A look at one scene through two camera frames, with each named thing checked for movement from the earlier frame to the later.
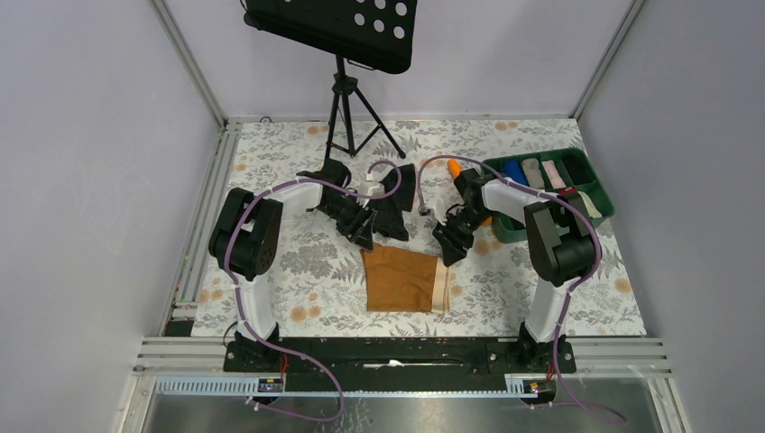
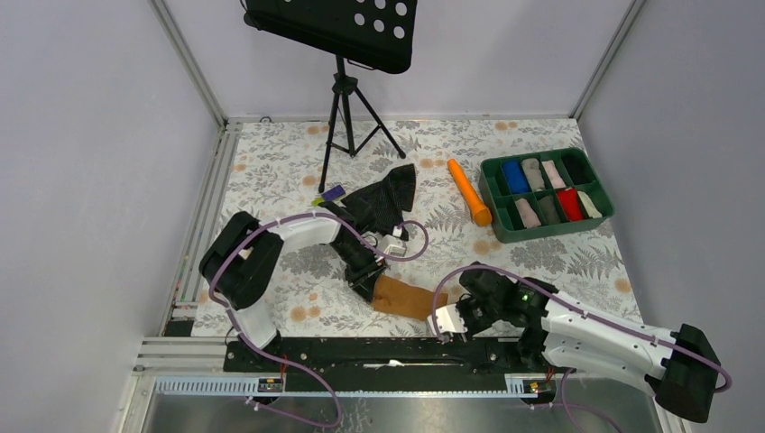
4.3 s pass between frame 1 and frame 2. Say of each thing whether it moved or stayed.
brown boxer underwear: moved
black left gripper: moved
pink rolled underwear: stayed
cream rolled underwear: stayed
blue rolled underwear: stayed
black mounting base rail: stayed
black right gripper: moved
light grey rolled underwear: stayed
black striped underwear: stayed
